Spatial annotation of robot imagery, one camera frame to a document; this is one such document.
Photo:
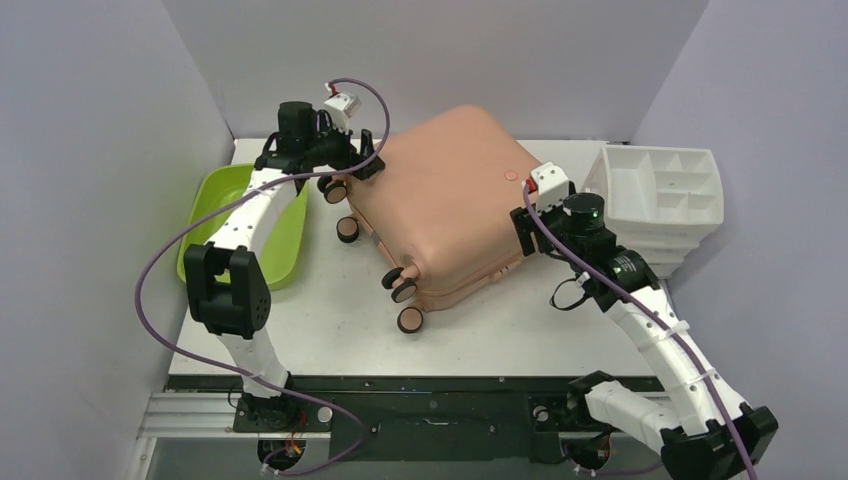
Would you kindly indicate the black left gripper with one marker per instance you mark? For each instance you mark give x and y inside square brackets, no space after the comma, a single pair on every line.
[350,155]

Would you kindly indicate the pink hard-shell suitcase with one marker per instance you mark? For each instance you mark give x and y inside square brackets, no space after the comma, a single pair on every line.
[440,209]

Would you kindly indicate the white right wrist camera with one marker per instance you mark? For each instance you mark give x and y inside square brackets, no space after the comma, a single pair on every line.
[552,186]

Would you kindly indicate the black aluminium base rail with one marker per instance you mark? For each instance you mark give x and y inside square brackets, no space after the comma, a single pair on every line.
[418,419]

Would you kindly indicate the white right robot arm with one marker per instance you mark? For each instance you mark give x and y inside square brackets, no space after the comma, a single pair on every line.
[710,431]

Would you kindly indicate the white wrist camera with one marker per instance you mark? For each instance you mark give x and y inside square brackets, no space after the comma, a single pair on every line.
[341,107]
[552,186]

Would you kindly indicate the green plastic tray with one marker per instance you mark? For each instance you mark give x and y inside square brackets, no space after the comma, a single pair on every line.
[271,224]

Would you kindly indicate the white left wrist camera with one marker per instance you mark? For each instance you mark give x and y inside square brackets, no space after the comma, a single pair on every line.
[341,107]

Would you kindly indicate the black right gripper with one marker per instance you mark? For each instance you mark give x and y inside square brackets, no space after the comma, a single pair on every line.
[525,229]

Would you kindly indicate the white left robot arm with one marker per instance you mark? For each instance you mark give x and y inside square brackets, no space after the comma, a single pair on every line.
[227,290]

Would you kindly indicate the white plastic drawer organizer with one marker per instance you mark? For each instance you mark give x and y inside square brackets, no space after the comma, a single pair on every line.
[660,202]

